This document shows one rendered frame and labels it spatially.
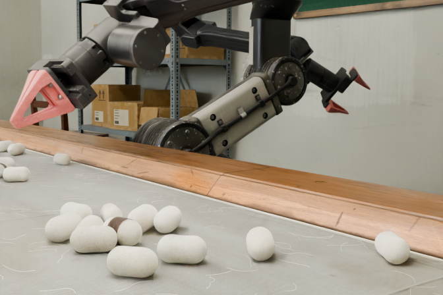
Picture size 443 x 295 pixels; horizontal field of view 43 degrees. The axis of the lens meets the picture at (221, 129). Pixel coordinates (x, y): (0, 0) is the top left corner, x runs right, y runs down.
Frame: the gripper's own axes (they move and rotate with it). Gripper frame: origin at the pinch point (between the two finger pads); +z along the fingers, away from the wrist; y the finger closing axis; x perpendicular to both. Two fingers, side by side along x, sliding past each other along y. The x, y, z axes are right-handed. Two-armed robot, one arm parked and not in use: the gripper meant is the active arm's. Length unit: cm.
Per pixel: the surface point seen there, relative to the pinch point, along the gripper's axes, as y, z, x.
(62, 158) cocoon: -6.9, -2.9, 10.8
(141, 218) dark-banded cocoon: 33.8, 5.3, 3.4
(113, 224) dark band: 35.0, 7.7, 1.1
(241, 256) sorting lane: 43.2, 3.9, 6.5
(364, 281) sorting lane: 52, 2, 8
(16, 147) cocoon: -22.4, -2.0, 9.8
